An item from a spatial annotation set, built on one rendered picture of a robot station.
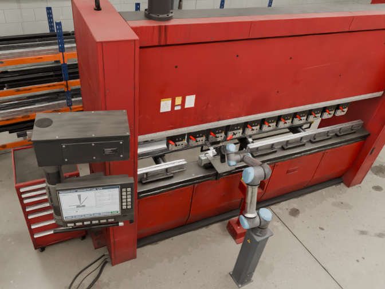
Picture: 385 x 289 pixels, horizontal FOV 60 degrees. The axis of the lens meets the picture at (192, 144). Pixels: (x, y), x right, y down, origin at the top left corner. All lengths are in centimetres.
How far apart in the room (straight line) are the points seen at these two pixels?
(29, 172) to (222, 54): 187
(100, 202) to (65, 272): 157
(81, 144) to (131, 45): 66
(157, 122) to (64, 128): 99
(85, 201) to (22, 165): 119
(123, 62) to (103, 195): 81
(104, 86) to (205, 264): 220
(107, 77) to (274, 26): 137
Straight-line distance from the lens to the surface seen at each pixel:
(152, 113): 263
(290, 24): 290
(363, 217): 479
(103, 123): 193
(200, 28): 245
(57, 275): 363
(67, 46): 407
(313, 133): 402
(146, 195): 308
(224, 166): 314
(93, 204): 218
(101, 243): 372
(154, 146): 328
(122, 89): 220
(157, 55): 241
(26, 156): 331
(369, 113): 461
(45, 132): 191
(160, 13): 238
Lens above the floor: 307
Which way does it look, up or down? 38 degrees down
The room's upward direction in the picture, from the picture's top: 8 degrees clockwise
